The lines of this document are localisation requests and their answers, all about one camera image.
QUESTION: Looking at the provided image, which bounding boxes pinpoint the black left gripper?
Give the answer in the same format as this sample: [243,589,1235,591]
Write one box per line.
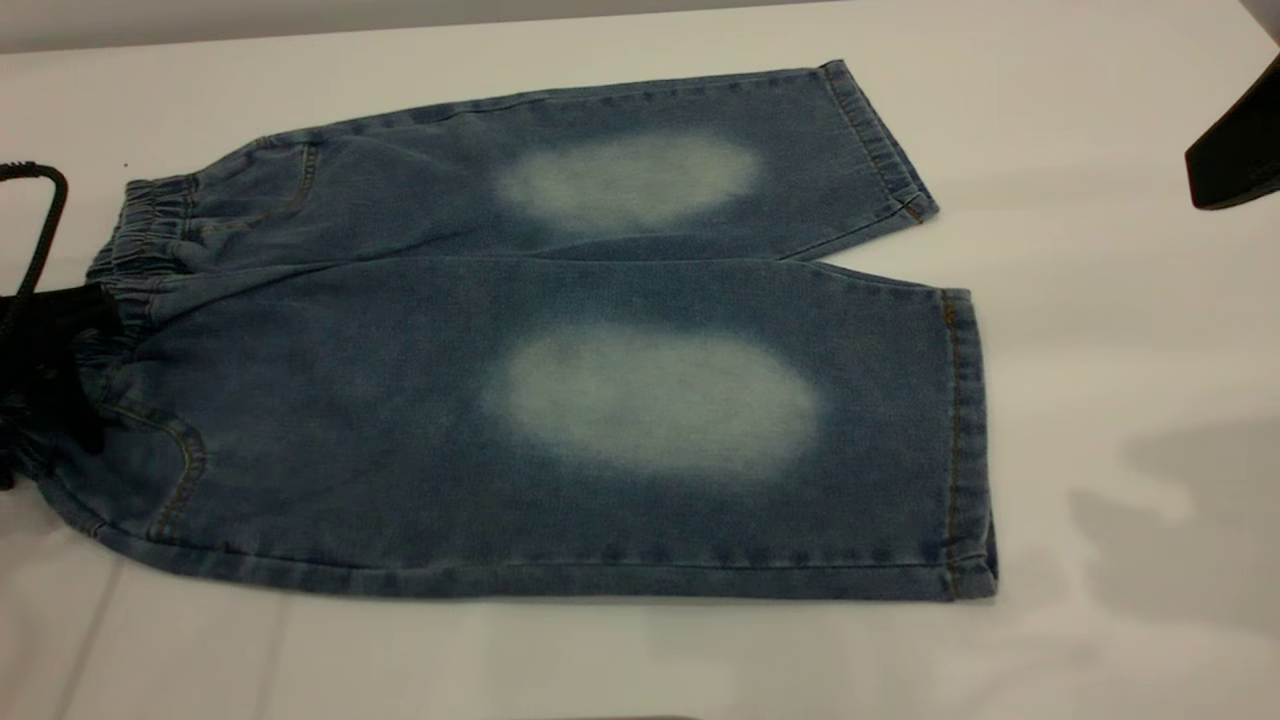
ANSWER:
[0,283,117,491]

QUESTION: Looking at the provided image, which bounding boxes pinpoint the blue denim pants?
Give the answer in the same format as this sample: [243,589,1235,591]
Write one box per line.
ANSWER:
[0,60,1001,603]

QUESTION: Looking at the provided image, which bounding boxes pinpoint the black braided cable loop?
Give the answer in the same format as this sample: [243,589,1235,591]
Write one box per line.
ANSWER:
[0,160,70,301]

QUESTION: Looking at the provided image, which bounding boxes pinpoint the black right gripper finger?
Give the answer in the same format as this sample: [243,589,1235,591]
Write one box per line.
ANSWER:
[1185,55,1280,211]

